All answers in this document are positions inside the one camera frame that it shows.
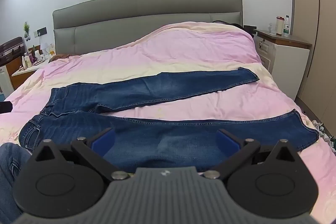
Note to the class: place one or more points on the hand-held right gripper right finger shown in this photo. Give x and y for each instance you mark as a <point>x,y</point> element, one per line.
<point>227,144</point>

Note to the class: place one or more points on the blue denim pants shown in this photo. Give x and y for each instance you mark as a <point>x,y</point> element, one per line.
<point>157,87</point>

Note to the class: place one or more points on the white nightstand with brown top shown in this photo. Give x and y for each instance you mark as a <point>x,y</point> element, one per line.
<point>288,66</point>

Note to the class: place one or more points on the white bottle with red cap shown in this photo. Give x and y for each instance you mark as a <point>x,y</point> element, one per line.
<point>279,27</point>

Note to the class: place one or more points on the cluster of cosmetic bottles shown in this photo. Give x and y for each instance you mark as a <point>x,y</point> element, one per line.
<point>30,58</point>

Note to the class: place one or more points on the dark cloth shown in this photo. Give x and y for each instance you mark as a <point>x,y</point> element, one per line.
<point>225,22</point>

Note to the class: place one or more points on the white-topped wooden nightstand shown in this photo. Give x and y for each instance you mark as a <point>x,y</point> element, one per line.
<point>23,74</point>

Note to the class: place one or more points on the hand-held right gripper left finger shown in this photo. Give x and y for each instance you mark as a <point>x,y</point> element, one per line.
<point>103,144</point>

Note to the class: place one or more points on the grey upholstered headboard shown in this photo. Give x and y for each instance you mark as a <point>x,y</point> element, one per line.
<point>131,16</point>

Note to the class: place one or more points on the person's jeans-clad leg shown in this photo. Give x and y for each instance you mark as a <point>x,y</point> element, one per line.
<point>10,174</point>

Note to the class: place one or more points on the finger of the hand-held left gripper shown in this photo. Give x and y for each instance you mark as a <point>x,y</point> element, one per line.
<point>5,107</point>

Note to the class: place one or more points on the white green sneakers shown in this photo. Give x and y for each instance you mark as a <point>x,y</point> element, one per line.
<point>326,134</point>

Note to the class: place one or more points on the pink cream floral quilt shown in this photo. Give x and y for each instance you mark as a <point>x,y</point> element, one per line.
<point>197,50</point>

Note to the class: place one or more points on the clear drinking glass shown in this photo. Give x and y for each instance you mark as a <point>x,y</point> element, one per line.
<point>272,29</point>

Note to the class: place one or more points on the dark wall socket panel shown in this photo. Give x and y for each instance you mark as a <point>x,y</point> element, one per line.
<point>40,32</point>

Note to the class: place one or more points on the clear bottle with green label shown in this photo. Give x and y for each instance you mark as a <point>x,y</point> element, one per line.
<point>286,27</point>

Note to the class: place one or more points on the small green potted plant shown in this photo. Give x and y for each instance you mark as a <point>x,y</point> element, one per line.
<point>26,28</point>

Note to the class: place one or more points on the dark brown suitcase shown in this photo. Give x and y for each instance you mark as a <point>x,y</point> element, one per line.
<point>10,49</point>

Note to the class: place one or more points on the brown cloth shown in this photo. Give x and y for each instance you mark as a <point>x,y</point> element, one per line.
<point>60,56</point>

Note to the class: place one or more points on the beige wardrobe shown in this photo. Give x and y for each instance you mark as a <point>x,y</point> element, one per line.
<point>315,29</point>

